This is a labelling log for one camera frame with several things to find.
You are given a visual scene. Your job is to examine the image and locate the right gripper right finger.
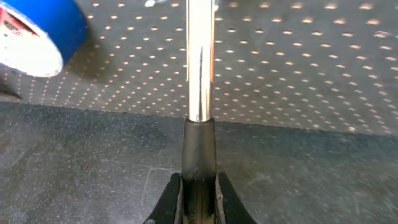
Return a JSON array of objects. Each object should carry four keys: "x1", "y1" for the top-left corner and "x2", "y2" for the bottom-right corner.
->
[{"x1": 214, "y1": 172, "x2": 258, "y2": 224}]

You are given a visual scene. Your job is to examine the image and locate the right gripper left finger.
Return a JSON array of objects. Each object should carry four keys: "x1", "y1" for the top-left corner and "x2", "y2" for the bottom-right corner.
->
[{"x1": 142, "y1": 172, "x2": 185, "y2": 224}]

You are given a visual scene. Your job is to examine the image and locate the hammer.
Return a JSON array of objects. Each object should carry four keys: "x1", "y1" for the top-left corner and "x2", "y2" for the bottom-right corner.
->
[{"x1": 180, "y1": 0, "x2": 219, "y2": 224}]

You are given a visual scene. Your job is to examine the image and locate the black pegboard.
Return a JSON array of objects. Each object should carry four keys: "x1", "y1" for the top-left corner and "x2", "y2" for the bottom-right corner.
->
[{"x1": 0, "y1": 0, "x2": 398, "y2": 136}]

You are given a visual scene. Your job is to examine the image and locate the roll of blue tape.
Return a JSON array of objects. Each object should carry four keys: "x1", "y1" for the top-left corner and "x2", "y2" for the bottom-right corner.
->
[{"x1": 0, "y1": 0, "x2": 89, "y2": 78}]

